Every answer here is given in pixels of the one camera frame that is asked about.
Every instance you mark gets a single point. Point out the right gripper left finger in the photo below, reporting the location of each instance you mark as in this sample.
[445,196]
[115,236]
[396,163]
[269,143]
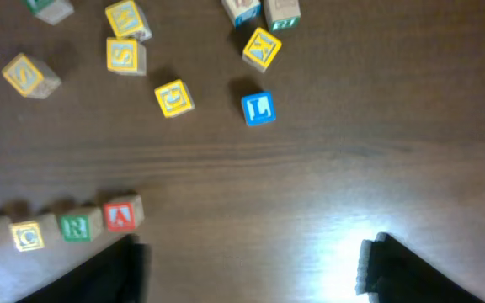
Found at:
[118,274]

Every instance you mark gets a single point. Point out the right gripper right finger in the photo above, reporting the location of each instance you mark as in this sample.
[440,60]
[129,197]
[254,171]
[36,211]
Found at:
[389,272]

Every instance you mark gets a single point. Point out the red A block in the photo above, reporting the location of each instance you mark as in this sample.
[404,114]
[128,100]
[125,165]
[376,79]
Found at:
[123,213]

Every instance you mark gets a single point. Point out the green R block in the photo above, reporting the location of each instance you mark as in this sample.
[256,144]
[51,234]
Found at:
[82,224]

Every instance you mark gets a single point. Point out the yellow C block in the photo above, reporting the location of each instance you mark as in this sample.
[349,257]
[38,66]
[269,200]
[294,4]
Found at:
[35,234]

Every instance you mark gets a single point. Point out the yellow block lower right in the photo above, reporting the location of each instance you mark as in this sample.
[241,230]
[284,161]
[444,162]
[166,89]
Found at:
[174,98]

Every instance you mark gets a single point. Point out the blue L block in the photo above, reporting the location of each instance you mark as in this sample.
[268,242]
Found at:
[259,108]

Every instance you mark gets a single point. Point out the yellow block centre left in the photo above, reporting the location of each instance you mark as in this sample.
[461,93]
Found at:
[30,77]

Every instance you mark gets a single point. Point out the yellow block centre lower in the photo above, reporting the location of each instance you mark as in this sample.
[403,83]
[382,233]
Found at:
[126,57]

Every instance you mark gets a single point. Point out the yellow block centre upper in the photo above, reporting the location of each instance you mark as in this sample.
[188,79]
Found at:
[128,21]

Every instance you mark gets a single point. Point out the green Z block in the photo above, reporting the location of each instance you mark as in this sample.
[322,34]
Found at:
[50,11]

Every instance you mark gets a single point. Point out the green sided wooden block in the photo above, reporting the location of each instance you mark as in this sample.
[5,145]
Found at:
[282,14]

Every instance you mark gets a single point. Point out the blue sided wooden block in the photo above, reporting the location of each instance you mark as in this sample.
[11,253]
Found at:
[241,11]

